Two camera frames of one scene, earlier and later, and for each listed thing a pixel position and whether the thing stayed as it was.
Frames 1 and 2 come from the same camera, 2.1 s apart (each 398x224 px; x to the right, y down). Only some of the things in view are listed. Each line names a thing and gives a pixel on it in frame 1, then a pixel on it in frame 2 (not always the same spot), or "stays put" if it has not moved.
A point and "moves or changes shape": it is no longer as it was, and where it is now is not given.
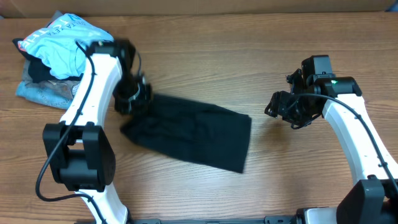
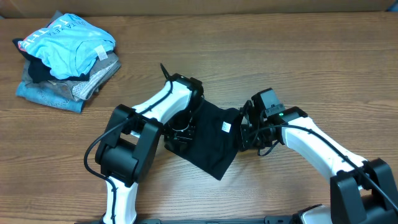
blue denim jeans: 43,96 stays put
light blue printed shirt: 56,46 stays put
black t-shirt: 206,132 moves or changes shape
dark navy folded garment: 38,70 stays put
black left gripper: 123,109 → 171,137
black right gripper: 279,101 → 245,142
